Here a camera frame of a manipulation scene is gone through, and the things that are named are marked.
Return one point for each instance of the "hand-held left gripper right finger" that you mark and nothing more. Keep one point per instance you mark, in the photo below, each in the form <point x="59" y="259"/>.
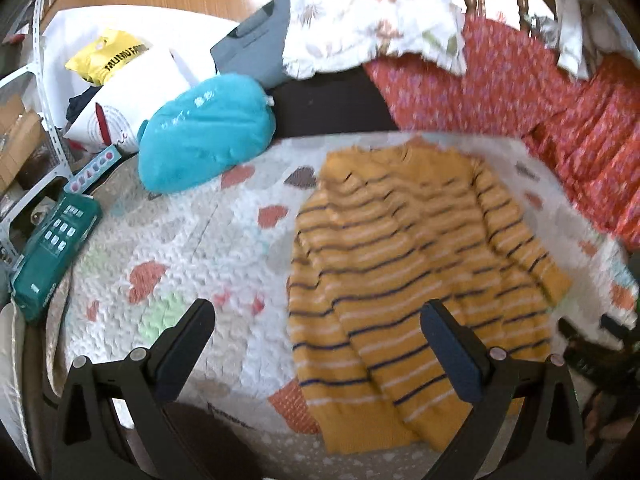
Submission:
<point x="452" y="355"/>

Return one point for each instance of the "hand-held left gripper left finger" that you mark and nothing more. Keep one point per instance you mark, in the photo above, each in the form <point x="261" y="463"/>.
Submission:
<point x="182" y="355"/>

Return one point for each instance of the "yellow striped sweater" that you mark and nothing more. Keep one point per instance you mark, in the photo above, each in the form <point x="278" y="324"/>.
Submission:
<point x="390" y="260"/>

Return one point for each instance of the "white heart-patterned quilt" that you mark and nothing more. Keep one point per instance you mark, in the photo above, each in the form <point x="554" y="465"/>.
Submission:
<point x="200" y="240"/>

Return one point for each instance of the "beige mattress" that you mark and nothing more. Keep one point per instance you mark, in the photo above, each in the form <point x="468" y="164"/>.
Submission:
<point x="15" y="385"/>

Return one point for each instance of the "pastel dotted box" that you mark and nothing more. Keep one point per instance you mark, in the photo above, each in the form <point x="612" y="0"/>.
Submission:
<point x="95" y="172"/>

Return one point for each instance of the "teal plush cushion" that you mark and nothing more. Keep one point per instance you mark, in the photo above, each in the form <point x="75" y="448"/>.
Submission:
<point x="200" y="130"/>

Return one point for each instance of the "white shopping bag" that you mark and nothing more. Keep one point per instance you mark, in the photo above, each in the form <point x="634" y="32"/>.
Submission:
<point x="130" y="105"/>

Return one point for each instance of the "cardboard box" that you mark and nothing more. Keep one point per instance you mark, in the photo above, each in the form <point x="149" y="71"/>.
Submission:
<point x="20" y="135"/>

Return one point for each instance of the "red floral blanket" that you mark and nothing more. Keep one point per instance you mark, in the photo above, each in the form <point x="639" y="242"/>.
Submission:
<point x="500" y="85"/>

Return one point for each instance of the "black cloth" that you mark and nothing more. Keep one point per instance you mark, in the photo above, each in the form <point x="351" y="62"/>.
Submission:
<point x="330" y="105"/>

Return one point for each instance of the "white metal rack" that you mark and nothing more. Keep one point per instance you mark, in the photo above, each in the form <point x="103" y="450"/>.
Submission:
<point x="47" y="110"/>

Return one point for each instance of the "yellow plastic bag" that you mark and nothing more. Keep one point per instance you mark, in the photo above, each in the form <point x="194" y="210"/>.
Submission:
<point x="107" y="57"/>

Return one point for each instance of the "grey cushion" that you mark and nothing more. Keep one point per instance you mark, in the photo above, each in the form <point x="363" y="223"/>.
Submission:
<point x="255" y="45"/>

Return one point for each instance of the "white crumpled cloth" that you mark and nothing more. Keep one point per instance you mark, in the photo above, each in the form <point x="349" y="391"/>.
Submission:
<point x="575" y="35"/>

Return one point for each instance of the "white floral pillow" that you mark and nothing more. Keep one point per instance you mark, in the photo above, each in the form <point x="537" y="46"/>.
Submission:
<point x="360" y="15"/>

